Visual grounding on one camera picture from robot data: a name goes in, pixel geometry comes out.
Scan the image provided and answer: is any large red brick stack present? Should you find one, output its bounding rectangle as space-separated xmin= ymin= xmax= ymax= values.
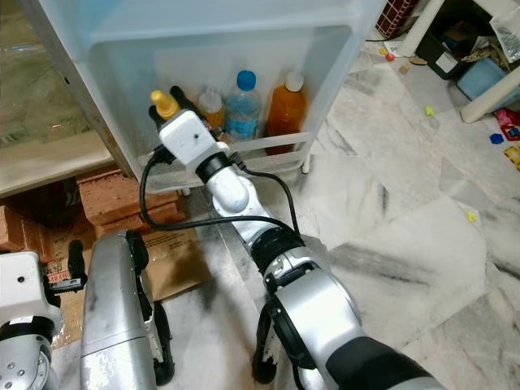
xmin=76 ymin=167 xmax=189 ymax=230

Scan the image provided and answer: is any thick white table leg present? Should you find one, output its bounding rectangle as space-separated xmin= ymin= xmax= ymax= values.
xmin=458 ymin=68 xmax=520 ymax=124

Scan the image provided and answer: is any small red brick stack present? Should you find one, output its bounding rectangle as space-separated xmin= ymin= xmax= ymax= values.
xmin=0 ymin=203 xmax=51 ymax=254

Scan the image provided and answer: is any yellow-capped brown sauce bottle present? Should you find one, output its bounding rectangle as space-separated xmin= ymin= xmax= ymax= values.
xmin=150 ymin=89 xmax=182 ymax=123

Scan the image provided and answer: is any red snack packet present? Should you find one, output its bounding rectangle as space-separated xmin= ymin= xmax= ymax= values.
xmin=494 ymin=109 xmax=520 ymax=141

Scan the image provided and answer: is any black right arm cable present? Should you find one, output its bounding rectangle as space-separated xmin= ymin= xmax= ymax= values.
xmin=138 ymin=149 xmax=301 ymax=235

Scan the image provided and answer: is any light blue box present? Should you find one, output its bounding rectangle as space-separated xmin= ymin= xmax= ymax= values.
xmin=454 ymin=56 xmax=508 ymax=103

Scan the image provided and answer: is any thin white table leg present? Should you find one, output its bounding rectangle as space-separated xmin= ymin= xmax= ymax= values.
xmin=396 ymin=0 xmax=445 ymax=57

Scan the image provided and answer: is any white fridge door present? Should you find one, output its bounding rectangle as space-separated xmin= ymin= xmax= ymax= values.
xmin=16 ymin=0 xmax=388 ymax=197

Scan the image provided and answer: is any black robot right leg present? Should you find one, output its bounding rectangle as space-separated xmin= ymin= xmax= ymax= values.
xmin=250 ymin=299 xmax=303 ymax=388

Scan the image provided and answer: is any red brick-pattern block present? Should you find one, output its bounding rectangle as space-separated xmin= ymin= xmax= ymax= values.
xmin=374 ymin=0 xmax=421 ymax=39

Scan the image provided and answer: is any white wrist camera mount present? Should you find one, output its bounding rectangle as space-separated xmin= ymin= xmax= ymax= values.
xmin=0 ymin=249 xmax=44 ymax=323
xmin=158 ymin=109 xmax=229 ymax=168

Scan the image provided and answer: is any blue-capped water bottle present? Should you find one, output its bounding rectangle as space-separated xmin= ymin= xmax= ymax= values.
xmin=223 ymin=69 xmax=264 ymax=144

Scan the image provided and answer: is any small white-capped bottle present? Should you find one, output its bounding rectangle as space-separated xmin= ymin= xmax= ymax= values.
xmin=198 ymin=88 xmax=226 ymax=131

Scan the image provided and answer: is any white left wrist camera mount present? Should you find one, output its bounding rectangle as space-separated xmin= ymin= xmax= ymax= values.
xmin=0 ymin=249 xmax=44 ymax=323

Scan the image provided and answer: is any white-capped orange drink bottle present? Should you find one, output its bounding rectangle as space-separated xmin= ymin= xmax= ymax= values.
xmin=263 ymin=70 xmax=310 ymax=158

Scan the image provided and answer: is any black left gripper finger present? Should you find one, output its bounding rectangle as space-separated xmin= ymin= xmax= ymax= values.
xmin=66 ymin=239 xmax=89 ymax=280

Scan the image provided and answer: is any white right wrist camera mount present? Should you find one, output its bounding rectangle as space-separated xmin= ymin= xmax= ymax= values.
xmin=158 ymin=109 xmax=229 ymax=168

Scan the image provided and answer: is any black box with label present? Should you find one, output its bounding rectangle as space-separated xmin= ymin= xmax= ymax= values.
xmin=421 ymin=20 xmax=487 ymax=80

